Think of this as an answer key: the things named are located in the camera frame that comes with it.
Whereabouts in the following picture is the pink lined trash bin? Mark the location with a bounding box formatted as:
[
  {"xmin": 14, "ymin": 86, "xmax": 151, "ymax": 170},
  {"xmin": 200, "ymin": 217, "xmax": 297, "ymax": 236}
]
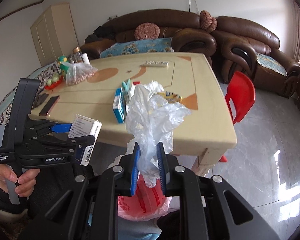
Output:
[{"xmin": 117, "ymin": 175, "xmax": 172, "ymax": 222}]

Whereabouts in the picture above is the brown leather long sofa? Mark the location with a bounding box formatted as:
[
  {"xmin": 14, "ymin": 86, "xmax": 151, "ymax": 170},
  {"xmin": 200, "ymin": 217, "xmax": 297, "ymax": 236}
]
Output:
[{"xmin": 81, "ymin": 9, "xmax": 217, "ymax": 61}]

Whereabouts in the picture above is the white remote control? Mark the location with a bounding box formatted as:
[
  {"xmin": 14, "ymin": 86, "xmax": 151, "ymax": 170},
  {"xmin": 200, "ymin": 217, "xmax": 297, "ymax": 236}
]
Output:
[{"xmin": 141, "ymin": 61, "xmax": 169, "ymax": 67}]

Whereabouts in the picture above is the white medicine box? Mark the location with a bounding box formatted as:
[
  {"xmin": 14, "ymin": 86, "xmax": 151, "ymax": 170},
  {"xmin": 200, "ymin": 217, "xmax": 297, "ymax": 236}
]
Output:
[{"xmin": 67, "ymin": 114, "xmax": 103, "ymax": 166}]

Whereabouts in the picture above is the green yellow bottle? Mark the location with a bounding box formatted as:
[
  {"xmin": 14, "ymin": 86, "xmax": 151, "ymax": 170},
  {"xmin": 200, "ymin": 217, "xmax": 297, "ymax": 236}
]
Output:
[{"xmin": 58, "ymin": 55, "xmax": 69, "ymax": 80}]

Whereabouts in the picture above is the pink cushion on sofa back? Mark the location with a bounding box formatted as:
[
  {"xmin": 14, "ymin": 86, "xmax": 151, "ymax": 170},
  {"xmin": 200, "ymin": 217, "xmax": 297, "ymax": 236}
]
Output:
[{"xmin": 200, "ymin": 10, "xmax": 217, "ymax": 33}]

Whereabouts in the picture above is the red fruit tray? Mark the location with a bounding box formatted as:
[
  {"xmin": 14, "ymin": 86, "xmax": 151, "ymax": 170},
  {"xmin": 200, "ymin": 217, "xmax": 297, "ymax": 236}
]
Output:
[{"xmin": 44, "ymin": 75, "xmax": 63, "ymax": 90}]

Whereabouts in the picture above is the teal clay figure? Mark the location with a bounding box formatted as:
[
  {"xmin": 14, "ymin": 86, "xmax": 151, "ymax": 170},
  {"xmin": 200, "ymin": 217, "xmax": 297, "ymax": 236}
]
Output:
[{"xmin": 121, "ymin": 79, "xmax": 132, "ymax": 103}]

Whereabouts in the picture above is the glass jar gold lid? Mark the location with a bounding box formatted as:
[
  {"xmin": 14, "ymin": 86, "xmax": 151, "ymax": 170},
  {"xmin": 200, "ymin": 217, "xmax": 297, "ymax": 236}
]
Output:
[{"xmin": 73, "ymin": 47, "xmax": 83, "ymax": 63}]

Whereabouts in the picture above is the teal armchair seat cover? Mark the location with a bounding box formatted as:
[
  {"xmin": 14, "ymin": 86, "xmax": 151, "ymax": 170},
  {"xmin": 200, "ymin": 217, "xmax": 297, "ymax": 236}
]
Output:
[{"xmin": 256, "ymin": 53, "xmax": 287, "ymax": 76}]

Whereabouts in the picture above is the cream wooden cabinet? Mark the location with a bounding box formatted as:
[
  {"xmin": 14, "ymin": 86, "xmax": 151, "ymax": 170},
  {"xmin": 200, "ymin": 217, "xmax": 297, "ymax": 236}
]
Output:
[{"xmin": 30, "ymin": 3, "xmax": 79, "ymax": 66}]

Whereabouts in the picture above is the blue floral sofa cover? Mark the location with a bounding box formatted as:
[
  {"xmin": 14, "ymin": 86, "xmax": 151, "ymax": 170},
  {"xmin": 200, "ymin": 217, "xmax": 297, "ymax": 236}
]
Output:
[{"xmin": 100, "ymin": 37, "xmax": 174, "ymax": 59}]

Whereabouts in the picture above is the yellow snack wrapper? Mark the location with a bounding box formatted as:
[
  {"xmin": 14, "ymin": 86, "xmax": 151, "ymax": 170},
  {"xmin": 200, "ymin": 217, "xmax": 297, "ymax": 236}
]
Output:
[{"xmin": 157, "ymin": 91, "xmax": 183, "ymax": 103}]

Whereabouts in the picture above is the blue cartoon medicine box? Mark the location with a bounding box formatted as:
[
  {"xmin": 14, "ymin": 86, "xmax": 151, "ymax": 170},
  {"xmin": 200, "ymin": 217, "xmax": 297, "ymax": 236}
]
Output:
[{"xmin": 112, "ymin": 88, "xmax": 127, "ymax": 124}]

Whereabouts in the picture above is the pink round cushion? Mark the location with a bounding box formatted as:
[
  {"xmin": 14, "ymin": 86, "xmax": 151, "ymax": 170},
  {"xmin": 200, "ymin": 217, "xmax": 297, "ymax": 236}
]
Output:
[{"xmin": 134, "ymin": 23, "xmax": 160, "ymax": 40}]

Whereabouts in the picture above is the clear bag of peanuts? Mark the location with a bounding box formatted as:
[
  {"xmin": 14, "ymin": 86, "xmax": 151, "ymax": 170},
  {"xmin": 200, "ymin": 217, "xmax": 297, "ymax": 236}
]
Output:
[{"xmin": 64, "ymin": 62, "xmax": 97, "ymax": 86}]

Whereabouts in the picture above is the floral patterned bench cover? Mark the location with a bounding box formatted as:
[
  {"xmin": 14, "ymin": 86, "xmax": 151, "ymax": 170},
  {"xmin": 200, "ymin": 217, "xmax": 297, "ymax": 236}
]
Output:
[{"xmin": 0, "ymin": 62, "xmax": 61, "ymax": 126}]

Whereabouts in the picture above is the person's left hand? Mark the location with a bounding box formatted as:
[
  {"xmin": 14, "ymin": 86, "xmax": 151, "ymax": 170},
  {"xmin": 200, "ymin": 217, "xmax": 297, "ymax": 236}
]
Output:
[{"xmin": 0, "ymin": 164, "xmax": 40, "ymax": 197}]

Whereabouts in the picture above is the cream dining table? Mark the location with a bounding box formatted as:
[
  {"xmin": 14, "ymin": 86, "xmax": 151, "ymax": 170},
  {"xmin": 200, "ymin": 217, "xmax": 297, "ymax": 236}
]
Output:
[{"xmin": 28, "ymin": 51, "xmax": 239, "ymax": 173}]

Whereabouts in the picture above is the pink smartphone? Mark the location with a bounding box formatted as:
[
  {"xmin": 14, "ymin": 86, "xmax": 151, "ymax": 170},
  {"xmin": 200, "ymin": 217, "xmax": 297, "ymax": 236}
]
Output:
[{"xmin": 39, "ymin": 95, "xmax": 60, "ymax": 116}]

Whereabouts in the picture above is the brown leather armchair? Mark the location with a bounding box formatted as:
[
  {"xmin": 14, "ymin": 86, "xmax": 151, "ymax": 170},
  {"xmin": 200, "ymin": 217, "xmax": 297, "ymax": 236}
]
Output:
[{"xmin": 211, "ymin": 16, "xmax": 300, "ymax": 98}]

